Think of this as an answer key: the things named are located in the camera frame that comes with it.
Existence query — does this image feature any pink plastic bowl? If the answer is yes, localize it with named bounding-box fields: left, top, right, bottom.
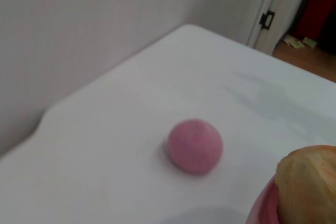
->
left=245, top=176, right=282, bottom=224

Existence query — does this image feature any white door frame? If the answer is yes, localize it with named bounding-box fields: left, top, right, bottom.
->
left=246, top=0, right=316, bottom=57

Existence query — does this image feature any black door hinge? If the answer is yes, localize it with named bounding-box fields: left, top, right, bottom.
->
left=259, top=10, right=276, bottom=30

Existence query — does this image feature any pink round bun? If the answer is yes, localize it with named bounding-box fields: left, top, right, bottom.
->
left=167, top=119, right=224, bottom=176

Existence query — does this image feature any orange striped bread roll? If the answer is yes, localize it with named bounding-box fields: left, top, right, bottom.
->
left=276, top=144, right=336, bottom=224

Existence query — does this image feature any paper packet on floor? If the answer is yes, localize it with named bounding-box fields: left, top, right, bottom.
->
left=283, top=35, right=304, bottom=49
left=301, top=37, right=317, bottom=49

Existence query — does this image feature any red cabinet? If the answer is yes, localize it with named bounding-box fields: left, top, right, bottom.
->
left=293, top=0, right=336, bottom=41

